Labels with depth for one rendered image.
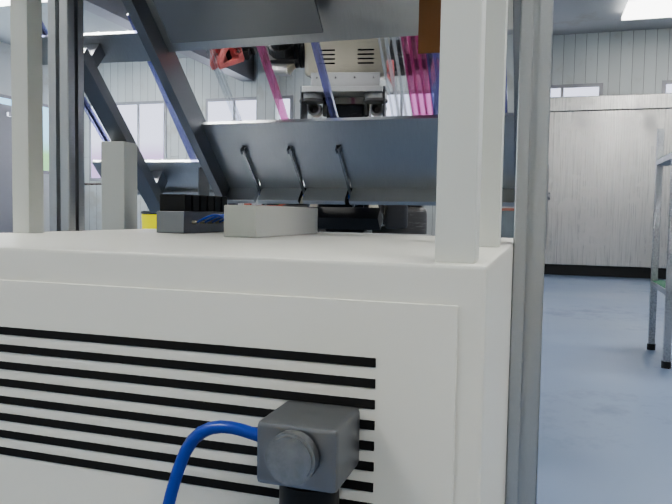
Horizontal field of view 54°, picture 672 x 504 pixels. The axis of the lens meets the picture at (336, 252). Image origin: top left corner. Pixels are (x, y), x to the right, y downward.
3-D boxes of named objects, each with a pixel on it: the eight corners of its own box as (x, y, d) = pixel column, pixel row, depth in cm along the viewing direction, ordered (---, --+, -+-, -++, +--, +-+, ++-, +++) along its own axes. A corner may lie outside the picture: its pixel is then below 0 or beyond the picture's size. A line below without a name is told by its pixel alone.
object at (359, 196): (226, 203, 155) (235, 182, 159) (514, 206, 135) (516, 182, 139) (224, 199, 154) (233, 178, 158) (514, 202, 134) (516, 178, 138)
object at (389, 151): (227, 191, 155) (232, 182, 157) (515, 193, 136) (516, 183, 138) (199, 128, 142) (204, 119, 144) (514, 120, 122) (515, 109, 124)
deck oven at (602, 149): (664, 271, 821) (672, 109, 810) (685, 280, 707) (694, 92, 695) (535, 266, 867) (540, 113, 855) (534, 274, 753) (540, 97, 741)
